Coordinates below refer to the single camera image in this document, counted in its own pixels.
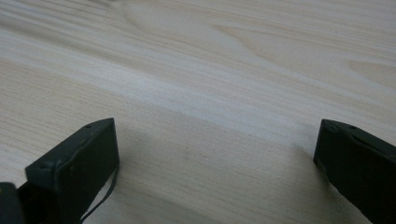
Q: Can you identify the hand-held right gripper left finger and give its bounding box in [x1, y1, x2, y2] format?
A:
[17, 117, 120, 224]

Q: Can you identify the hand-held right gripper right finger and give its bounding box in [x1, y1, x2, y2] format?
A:
[313, 119, 396, 224]

